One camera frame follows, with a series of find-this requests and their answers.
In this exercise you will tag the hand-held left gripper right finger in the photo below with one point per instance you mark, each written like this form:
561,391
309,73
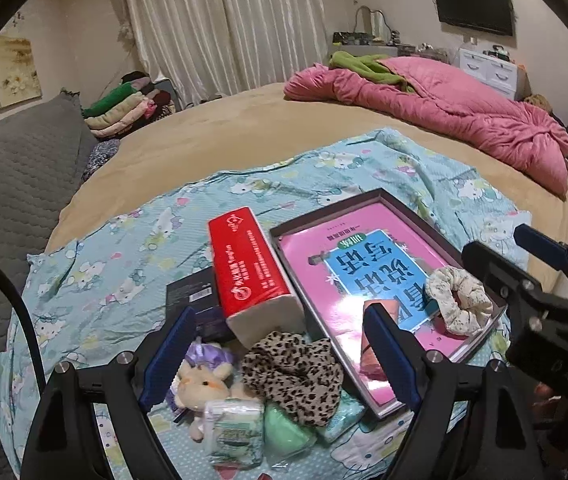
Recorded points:
389,355

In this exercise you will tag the grey quilted cover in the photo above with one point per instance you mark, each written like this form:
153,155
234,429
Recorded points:
14,170

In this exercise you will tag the dark floral pillow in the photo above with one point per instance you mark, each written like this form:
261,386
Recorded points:
99,157

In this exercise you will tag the cluttered grey dresser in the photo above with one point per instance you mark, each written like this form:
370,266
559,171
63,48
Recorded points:
364,46

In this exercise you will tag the leopard print scrunchie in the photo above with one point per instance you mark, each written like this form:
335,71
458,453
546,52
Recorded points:
289,375

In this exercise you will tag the white floral scrunchie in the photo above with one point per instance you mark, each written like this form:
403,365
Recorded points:
474,310

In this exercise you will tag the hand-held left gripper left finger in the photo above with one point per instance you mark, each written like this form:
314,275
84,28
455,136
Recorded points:
169,360

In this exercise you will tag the white curtain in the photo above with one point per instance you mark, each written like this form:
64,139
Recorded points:
224,25

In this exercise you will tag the stack of folded clothes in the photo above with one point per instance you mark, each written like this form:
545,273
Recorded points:
124,105

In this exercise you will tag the cartoon cat printed blanket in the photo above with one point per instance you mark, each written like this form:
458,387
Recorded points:
114,270

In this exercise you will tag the red tissue pack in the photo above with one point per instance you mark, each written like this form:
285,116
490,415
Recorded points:
249,270

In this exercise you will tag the pink soft roll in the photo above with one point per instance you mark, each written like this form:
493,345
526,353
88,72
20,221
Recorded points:
370,360

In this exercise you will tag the brown spotted cloth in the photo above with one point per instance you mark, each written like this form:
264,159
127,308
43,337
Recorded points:
538,101

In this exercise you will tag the pink book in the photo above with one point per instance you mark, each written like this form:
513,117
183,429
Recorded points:
324,265

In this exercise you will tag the black wall television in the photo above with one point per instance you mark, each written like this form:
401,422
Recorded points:
474,7

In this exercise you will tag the green blanket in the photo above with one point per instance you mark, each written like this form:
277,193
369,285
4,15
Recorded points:
364,67

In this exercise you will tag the pink quilt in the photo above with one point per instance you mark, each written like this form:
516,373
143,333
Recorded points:
464,105

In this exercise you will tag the beige bed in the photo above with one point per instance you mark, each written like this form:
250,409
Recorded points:
264,120

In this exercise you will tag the floral wall painting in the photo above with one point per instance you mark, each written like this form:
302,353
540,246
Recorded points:
16,72

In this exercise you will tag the dark shallow gift box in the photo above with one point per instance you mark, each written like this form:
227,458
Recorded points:
325,215

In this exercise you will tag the light teal packet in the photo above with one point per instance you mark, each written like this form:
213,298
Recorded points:
339,420

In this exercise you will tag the white drawer cabinet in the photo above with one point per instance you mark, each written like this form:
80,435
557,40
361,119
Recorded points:
489,70

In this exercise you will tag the white tissue packet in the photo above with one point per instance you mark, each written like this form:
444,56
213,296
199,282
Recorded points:
234,435

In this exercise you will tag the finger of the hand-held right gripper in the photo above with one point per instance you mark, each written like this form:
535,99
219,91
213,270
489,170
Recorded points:
541,247
494,267

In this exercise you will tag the green sponge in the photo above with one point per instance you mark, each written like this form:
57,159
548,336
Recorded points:
286,432

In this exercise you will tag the small white plush toy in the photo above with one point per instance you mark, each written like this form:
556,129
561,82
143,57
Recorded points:
204,385

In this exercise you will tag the black box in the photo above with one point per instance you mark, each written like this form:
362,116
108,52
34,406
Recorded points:
189,290

